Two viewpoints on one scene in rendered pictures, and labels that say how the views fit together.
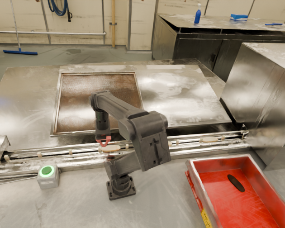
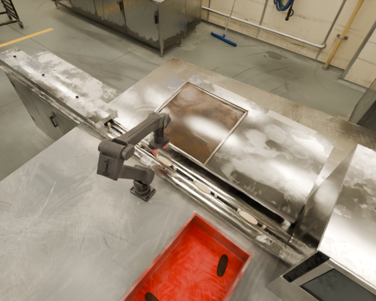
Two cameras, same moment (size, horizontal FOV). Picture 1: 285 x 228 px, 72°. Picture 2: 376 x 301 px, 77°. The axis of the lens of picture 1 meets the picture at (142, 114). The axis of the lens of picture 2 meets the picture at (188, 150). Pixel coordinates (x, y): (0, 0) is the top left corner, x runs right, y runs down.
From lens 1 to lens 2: 70 cm
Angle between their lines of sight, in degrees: 36
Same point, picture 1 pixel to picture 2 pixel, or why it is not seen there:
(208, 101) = (294, 186)
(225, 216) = (179, 271)
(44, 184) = not seen: hidden behind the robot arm
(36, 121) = (147, 111)
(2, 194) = (92, 143)
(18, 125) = (135, 107)
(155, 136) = (110, 159)
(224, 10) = not seen: outside the picture
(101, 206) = (122, 190)
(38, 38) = (247, 29)
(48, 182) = not seen: hidden behind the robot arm
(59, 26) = (274, 22)
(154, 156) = (104, 169)
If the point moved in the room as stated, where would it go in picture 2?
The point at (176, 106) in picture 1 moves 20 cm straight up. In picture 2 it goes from (251, 166) to (262, 143)
